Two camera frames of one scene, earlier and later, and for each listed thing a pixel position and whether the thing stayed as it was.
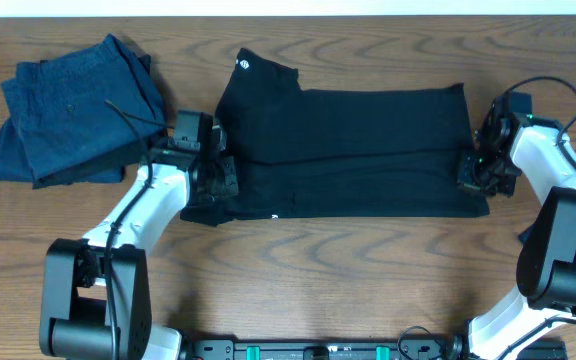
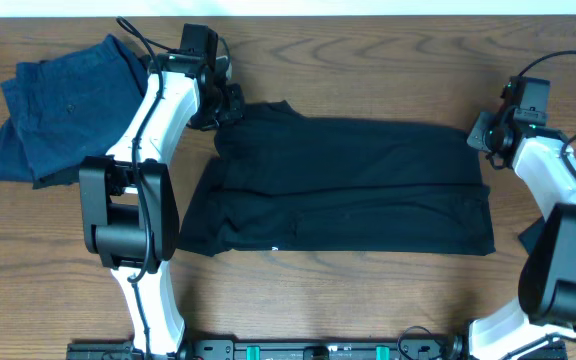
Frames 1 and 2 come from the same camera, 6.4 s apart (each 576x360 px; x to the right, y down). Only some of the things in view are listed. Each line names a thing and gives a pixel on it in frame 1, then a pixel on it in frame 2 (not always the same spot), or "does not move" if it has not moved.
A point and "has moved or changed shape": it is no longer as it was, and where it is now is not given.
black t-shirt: (338, 154) has moved or changed shape
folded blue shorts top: (84, 104) does not move
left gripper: (225, 176) -> (229, 107)
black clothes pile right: (524, 234) does not move
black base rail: (403, 349) does not move
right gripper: (469, 171) -> (484, 138)
